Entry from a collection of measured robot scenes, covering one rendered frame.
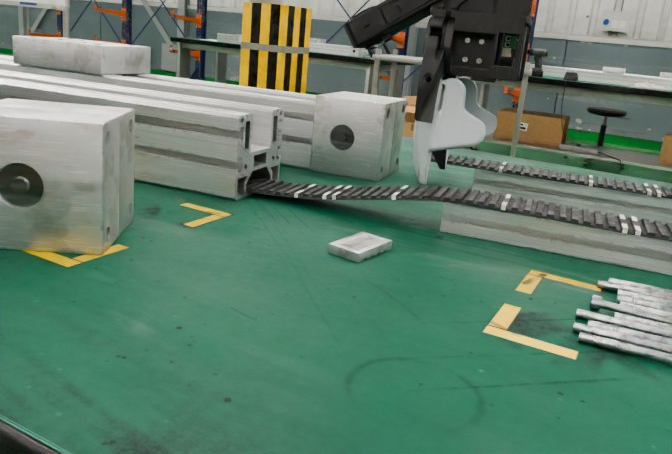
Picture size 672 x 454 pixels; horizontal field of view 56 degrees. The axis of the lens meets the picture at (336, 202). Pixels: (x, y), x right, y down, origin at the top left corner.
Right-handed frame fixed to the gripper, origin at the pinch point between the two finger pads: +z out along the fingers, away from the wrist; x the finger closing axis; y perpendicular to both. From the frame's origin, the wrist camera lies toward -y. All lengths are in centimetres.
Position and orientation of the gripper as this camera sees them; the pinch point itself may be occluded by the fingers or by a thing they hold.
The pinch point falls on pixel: (426, 164)
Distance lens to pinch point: 60.2
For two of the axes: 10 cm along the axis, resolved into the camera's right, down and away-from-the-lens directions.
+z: -1.0, 9.6, 2.5
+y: 9.3, 1.8, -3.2
